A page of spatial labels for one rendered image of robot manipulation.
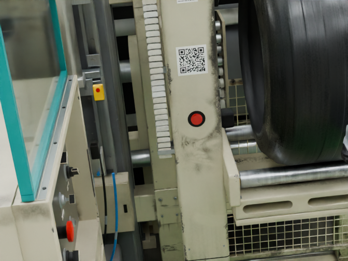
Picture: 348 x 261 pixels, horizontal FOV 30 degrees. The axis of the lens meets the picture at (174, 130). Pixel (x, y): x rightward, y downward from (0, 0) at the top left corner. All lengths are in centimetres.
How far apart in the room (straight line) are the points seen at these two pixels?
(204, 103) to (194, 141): 11
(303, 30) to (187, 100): 37
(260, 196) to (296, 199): 10
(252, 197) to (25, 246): 82
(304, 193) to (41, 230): 89
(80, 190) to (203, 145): 36
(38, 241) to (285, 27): 75
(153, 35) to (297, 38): 36
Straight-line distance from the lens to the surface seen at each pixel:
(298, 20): 147
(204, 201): 179
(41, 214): 98
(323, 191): 173
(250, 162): 199
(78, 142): 151
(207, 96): 165
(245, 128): 194
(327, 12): 149
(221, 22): 202
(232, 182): 164
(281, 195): 170
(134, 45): 246
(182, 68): 162
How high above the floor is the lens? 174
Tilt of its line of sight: 25 degrees down
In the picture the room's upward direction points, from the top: 5 degrees counter-clockwise
